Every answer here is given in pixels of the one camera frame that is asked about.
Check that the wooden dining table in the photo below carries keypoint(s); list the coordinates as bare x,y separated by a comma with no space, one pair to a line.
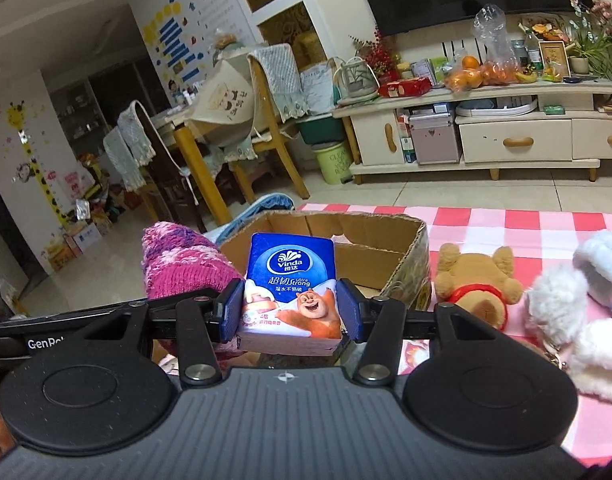
190,160

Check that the pink purple knit hat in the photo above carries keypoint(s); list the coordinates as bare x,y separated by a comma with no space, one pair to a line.
180,265

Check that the blue tissue packet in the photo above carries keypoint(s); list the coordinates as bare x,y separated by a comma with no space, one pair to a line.
291,290

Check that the potted plant with flowers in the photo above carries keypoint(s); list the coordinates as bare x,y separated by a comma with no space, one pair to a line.
601,35

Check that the cardboard box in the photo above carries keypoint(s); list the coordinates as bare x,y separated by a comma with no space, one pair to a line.
371,255

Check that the white basin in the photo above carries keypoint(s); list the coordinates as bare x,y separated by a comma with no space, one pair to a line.
496,106

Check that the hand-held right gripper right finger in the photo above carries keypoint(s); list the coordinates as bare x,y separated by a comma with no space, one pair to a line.
347,310

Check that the clear plastic bag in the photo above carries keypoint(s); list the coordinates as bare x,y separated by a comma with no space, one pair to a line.
491,35

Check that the banana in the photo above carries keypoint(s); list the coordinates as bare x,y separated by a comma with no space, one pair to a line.
526,77

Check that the dark green storage box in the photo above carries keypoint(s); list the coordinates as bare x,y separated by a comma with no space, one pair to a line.
321,130

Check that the cream tv cabinet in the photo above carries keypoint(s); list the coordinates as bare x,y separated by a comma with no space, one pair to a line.
516,140

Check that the wooden picture frame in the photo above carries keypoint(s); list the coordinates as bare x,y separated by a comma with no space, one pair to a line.
553,60

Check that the green glass bottle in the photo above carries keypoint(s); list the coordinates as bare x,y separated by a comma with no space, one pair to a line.
532,52

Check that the glass electric kettle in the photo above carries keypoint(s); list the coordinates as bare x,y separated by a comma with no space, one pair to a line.
356,80

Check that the beige printed tote bag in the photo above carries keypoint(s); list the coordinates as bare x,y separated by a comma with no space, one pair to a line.
225,95

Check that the pile of oranges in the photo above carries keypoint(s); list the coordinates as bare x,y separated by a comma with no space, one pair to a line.
466,77

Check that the pile of colourful boxes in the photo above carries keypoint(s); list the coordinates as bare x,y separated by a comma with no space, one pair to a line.
85,220

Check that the blue slipper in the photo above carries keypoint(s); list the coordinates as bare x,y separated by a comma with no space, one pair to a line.
266,205

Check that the pink checkered tablecloth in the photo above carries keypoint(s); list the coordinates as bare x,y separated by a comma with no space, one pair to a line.
486,225

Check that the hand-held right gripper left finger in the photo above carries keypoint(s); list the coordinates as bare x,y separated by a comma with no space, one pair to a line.
234,310

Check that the giraffe wall sticker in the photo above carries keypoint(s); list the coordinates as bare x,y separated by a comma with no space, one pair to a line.
43,170

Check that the red flat box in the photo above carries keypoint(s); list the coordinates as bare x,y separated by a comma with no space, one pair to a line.
403,87

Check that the dark chair with lace cover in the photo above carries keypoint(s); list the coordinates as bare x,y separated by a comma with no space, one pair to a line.
135,135

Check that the wooden chair with lace cover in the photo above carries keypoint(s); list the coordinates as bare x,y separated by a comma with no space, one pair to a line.
278,75

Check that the green trash bin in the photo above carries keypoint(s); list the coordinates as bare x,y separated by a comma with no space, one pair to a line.
333,162

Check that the pink storage case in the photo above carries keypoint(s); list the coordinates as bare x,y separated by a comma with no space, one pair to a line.
433,140

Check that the brown bear plush toy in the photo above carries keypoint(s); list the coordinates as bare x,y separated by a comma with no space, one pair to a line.
476,280

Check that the white fluffy cuff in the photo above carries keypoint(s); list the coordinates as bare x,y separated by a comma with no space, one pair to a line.
598,360

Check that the white printed sack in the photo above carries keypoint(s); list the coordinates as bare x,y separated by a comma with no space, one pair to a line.
318,82

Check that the wall poster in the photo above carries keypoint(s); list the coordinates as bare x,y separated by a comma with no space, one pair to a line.
185,20

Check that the light blue fluffy cuff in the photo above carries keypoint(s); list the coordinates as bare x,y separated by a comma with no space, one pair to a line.
601,260

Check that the red berry bouquet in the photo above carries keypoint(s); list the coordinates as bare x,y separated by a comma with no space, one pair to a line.
378,55

